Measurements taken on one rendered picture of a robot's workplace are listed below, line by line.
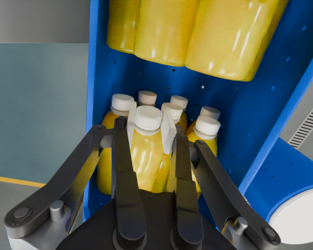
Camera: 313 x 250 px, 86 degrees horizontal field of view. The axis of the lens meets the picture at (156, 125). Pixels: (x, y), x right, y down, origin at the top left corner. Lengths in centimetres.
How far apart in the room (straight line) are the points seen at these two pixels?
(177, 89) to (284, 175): 47
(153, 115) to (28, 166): 194
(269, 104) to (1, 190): 246
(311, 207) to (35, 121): 180
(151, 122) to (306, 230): 71
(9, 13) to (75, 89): 97
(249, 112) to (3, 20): 59
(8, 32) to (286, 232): 101
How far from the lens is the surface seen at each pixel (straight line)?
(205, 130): 28
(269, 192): 70
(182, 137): 17
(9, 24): 61
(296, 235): 84
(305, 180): 70
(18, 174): 223
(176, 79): 41
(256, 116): 33
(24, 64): 164
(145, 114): 22
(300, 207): 71
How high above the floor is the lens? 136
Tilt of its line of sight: 64 degrees down
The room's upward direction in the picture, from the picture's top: 173 degrees clockwise
